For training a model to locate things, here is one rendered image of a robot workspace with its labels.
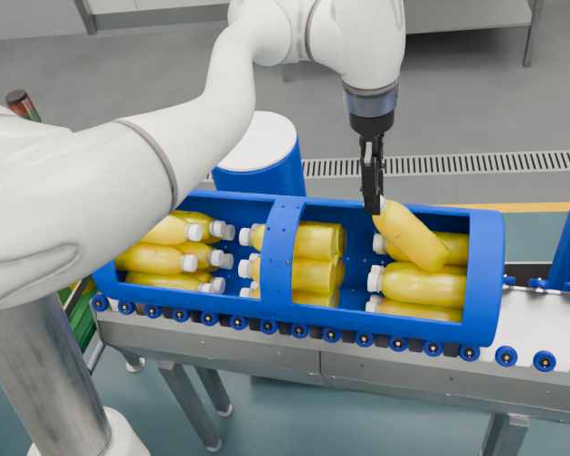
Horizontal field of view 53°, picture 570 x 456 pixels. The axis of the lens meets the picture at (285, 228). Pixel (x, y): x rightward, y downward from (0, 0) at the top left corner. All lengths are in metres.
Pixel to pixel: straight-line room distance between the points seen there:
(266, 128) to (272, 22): 0.90
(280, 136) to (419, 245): 0.71
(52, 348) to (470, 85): 3.28
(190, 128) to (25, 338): 0.31
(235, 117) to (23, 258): 0.26
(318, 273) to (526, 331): 0.49
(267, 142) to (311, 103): 1.96
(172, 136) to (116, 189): 0.09
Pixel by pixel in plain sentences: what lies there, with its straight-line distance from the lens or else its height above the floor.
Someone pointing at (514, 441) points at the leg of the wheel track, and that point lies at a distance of 1.71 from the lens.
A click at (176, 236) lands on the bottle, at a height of 1.17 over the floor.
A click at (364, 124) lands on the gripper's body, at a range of 0.94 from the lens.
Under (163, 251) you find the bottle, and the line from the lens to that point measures 1.32.
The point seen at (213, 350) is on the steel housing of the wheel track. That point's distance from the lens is 1.47.
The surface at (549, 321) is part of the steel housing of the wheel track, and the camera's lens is 1.43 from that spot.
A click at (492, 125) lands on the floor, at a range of 3.43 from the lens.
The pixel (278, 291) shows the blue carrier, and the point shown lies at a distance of 1.18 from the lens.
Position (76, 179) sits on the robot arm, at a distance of 0.46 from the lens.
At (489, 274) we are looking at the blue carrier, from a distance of 1.12.
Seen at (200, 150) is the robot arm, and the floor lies 1.75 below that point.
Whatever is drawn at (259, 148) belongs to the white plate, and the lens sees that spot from 1.68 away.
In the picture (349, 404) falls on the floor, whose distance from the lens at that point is 2.30.
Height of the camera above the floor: 2.08
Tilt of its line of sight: 47 degrees down
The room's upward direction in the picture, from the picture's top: 11 degrees counter-clockwise
